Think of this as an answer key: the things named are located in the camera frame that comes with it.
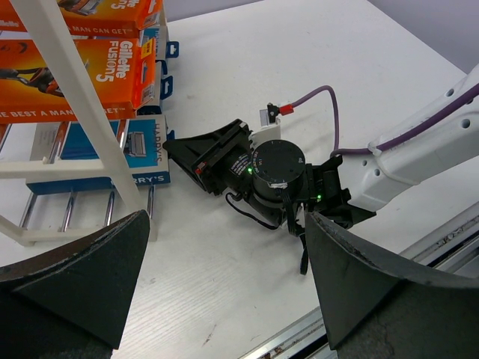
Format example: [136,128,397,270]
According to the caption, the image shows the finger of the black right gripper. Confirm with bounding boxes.
[163,119,243,180]

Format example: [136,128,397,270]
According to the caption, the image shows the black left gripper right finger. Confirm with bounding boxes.
[305,212,478,358]

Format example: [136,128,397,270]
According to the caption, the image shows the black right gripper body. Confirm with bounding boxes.
[190,121,252,197]

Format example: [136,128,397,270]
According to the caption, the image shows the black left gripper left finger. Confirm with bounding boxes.
[1,210,150,358]

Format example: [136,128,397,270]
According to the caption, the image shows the blue Harry's box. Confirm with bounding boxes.
[141,25,180,61]
[136,60,174,116]
[25,114,171,195]

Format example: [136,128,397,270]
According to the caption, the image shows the orange Gillette box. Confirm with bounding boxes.
[0,0,165,38]
[1,38,156,123]

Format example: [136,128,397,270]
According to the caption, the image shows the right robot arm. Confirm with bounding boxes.
[164,70,478,239]

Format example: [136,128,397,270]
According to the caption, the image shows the cream metal-rod shelf rack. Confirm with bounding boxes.
[1,1,170,246]

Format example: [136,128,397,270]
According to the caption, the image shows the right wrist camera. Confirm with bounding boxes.
[249,103,294,149]

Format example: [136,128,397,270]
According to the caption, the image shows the aluminium rail frame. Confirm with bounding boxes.
[248,206,478,358]

